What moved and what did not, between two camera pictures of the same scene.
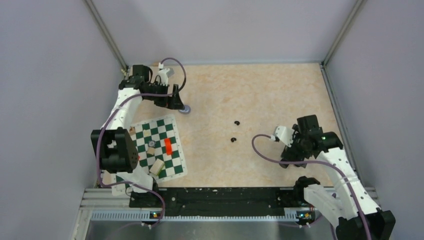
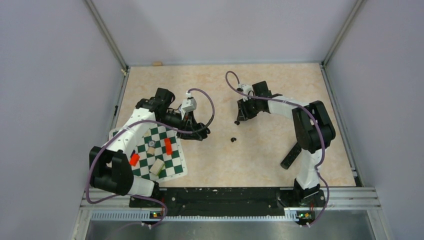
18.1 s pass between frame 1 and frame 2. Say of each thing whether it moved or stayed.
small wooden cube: stayed
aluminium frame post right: stayed
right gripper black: moved
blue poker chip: stayed
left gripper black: moved
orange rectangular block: stayed
